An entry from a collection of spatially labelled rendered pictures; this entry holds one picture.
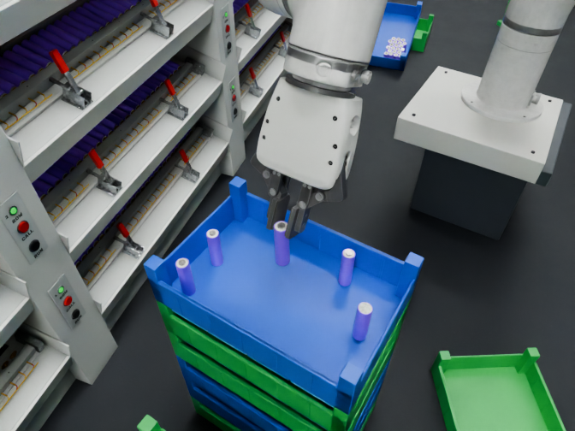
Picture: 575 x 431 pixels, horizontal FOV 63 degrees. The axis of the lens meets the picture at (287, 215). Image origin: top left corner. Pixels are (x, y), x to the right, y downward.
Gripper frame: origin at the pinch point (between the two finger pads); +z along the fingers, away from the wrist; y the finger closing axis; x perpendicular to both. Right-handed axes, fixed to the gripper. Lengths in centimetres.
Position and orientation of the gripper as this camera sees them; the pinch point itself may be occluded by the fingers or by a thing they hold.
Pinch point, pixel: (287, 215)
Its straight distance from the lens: 54.8
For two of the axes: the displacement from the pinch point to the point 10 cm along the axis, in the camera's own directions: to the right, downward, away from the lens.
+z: -2.3, 8.9, 4.0
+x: -4.8, 2.6, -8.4
